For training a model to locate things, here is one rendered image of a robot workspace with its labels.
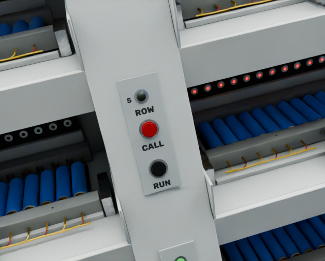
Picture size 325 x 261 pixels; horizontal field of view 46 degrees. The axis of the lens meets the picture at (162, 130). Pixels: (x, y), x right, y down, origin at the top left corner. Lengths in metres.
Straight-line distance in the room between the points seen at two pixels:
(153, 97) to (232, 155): 0.15
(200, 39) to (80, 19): 0.12
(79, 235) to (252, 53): 0.28
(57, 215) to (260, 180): 0.24
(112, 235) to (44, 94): 0.17
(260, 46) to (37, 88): 0.23
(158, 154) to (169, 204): 0.06
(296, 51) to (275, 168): 0.15
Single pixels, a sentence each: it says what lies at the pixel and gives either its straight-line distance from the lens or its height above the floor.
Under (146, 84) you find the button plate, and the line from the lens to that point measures 0.38.
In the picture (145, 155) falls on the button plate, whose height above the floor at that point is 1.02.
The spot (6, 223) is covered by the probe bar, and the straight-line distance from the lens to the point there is 0.48.
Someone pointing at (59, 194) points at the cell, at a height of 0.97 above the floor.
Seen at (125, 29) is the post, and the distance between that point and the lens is 0.38.
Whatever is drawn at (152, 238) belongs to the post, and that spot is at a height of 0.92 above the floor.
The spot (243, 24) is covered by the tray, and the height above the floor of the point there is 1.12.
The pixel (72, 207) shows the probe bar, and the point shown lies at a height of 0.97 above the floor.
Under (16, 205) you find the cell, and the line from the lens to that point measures 0.51.
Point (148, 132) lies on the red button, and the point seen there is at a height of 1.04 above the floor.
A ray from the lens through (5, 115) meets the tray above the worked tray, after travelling 0.40.
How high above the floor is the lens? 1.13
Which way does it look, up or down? 14 degrees down
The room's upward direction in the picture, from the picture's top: 13 degrees counter-clockwise
